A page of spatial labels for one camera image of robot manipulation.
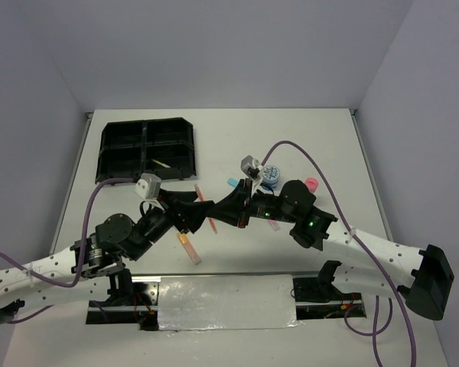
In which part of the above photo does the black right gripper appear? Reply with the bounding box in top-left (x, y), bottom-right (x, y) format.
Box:
top-left (208, 177), bottom-right (298, 228)

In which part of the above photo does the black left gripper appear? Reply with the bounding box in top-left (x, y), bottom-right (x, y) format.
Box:
top-left (128, 187), bottom-right (215, 261)

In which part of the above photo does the orange-capped pink glue stick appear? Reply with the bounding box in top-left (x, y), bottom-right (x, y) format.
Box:
top-left (177, 232), bottom-right (201, 265)

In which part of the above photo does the thin orange highlighter pen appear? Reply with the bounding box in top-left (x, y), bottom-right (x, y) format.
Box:
top-left (193, 183), bottom-right (220, 235)

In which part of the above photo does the blue-capped glue stick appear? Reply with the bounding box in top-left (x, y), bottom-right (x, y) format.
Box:
top-left (227, 178), bottom-right (239, 187)

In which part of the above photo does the thin yellow highlighter pen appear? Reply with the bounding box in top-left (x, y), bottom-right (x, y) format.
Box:
top-left (151, 159), bottom-right (171, 168)

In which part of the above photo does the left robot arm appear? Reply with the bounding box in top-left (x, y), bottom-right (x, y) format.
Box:
top-left (0, 188), bottom-right (214, 325)

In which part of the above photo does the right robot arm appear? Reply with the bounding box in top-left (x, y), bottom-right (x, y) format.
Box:
top-left (207, 179), bottom-right (454, 320)

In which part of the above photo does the blue paint jar right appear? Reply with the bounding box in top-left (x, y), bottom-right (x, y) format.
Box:
top-left (261, 165), bottom-right (281, 190)

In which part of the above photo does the pink-capped glitter bottle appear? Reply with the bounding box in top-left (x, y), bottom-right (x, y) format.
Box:
top-left (304, 177), bottom-right (319, 193)

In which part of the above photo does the black four-compartment organizer tray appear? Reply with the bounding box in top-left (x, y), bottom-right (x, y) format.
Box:
top-left (95, 117), bottom-right (197, 183)

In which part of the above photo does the silver foil-covered panel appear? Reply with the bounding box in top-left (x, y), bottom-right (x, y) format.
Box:
top-left (158, 274), bottom-right (298, 331)

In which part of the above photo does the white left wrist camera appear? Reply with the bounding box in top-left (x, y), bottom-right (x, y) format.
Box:
top-left (135, 173), bottom-right (162, 200)

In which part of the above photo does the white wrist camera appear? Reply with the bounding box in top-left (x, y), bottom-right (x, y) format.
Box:
top-left (135, 173), bottom-right (162, 200)
top-left (240, 155), bottom-right (263, 193)

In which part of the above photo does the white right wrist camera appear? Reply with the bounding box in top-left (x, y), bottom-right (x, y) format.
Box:
top-left (240, 155), bottom-right (263, 193)

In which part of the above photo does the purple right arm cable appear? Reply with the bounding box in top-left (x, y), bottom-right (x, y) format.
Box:
top-left (262, 141), bottom-right (418, 367)

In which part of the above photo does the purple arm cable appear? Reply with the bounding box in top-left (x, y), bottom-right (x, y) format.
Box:
top-left (0, 177), bottom-right (142, 324)
top-left (262, 141), bottom-right (418, 367)

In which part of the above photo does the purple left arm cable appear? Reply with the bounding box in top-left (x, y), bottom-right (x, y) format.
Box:
top-left (0, 177), bottom-right (142, 324)

